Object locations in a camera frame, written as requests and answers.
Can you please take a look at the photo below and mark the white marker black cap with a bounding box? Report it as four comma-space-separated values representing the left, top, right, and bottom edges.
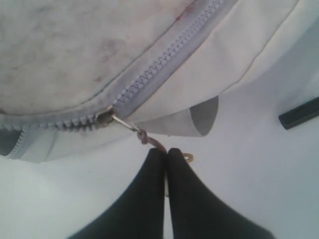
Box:
278, 97, 319, 130

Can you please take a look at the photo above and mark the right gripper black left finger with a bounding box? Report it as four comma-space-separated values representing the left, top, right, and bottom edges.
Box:
71, 148, 165, 239

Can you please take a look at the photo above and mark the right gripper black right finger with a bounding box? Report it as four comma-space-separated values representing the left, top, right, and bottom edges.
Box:
166, 148, 274, 239

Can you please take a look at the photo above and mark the white fabric backpack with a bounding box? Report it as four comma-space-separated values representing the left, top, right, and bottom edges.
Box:
0, 0, 319, 163

